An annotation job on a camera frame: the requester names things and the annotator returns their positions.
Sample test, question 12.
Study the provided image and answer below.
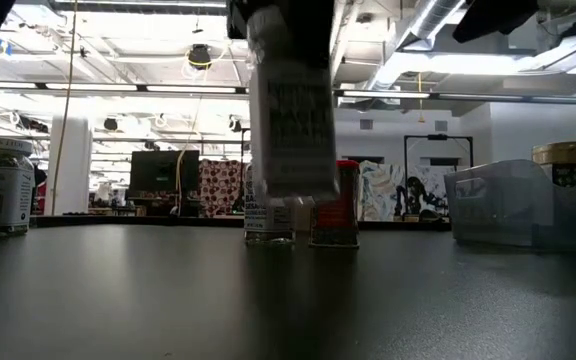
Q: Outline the white room pillar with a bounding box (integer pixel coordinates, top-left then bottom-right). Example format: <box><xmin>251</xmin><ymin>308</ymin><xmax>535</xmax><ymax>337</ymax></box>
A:
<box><xmin>44</xmin><ymin>118</ymin><xmax>93</xmax><ymax>216</ymax></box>

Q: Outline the floral patterned cloth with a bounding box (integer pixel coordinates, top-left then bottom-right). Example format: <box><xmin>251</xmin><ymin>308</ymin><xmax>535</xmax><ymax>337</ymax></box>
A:
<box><xmin>357</xmin><ymin>159</ymin><xmax>409</xmax><ymax>222</ymax></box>

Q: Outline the black table mat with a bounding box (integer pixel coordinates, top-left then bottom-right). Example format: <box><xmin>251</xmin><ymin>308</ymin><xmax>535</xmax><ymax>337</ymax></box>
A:
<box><xmin>0</xmin><ymin>223</ymin><xmax>576</xmax><ymax>360</ymax></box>

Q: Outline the red dotted cloth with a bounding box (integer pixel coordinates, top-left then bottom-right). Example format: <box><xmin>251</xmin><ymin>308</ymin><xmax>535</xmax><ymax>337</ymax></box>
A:
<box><xmin>198</xmin><ymin>158</ymin><xmax>245</xmax><ymax>218</ymax></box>

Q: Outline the white lid spice jar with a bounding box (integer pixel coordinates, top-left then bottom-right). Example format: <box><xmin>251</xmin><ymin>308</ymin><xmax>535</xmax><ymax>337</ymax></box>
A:
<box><xmin>245</xmin><ymin>3</ymin><xmax>340</xmax><ymax>200</ymax></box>
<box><xmin>0</xmin><ymin>137</ymin><xmax>36</xmax><ymax>236</ymax></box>
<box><xmin>243</xmin><ymin>164</ymin><xmax>298</xmax><ymax>246</ymax></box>

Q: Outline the black room monitor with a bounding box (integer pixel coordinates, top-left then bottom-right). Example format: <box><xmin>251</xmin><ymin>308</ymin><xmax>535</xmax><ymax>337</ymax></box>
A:
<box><xmin>128</xmin><ymin>149</ymin><xmax>202</xmax><ymax>194</ymax></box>

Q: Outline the grey ceiling rail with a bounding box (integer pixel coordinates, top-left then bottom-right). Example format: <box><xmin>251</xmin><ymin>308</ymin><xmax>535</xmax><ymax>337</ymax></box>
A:
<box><xmin>0</xmin><ymin>79</ymin><xmax>576</xmax><ymax>107</ymax></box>

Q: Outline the black ceiling dome camera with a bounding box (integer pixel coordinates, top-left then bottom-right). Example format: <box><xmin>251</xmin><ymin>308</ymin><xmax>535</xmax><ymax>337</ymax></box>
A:
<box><xmin>186</xmin><ymin>43</ymin><xmax>213</xmax><ymax>71</ymax></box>

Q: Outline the dark tinted plastic bin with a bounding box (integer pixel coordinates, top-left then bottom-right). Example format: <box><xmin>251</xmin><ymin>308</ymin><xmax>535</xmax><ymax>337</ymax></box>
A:
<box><xmin>442</xmin><ymin>158</ymin><xmax>576</xmax><ymax>251</ymax></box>

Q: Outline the red lid spice tin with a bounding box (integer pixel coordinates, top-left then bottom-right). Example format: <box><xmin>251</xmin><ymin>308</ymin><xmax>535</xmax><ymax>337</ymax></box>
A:
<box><xmin>309</xmin><ymin>159</ymin><xmax>361</xmax><ymax>249</ymax></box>

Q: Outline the yellow hanging cable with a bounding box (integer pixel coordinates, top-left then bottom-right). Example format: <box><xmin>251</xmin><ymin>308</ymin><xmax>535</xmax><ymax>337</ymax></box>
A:
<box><xmin>50</xmin><ymin>0</ymin><xmax>79</xmax><ymax>217</ymax></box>

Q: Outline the black stand frame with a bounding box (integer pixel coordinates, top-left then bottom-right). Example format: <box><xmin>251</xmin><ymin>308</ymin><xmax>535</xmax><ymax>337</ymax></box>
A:
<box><xmin>402</xmin><ymin>133</ymin><xmax>474</xmax><ymax>221</ymax></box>

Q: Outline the brown lid spice jar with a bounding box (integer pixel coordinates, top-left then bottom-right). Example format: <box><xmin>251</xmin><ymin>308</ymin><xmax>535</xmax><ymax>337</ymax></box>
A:
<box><xmin>531</xmin><ymin>140</ymin><xmax>576</xmax><ymax>191</ymax></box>

